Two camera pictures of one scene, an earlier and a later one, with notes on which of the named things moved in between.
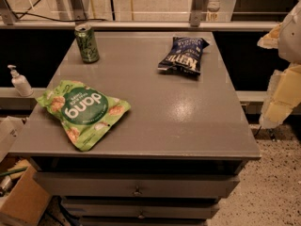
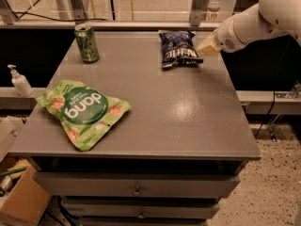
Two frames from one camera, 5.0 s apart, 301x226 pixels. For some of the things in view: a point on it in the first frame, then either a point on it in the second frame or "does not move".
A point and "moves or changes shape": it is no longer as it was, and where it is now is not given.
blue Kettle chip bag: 184,55 moves or changes shape
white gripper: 292,37 → 226,38
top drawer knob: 137,192 does not move
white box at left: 9,130 does not move
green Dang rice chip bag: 85,112 does not move
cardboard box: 24,204 does not move
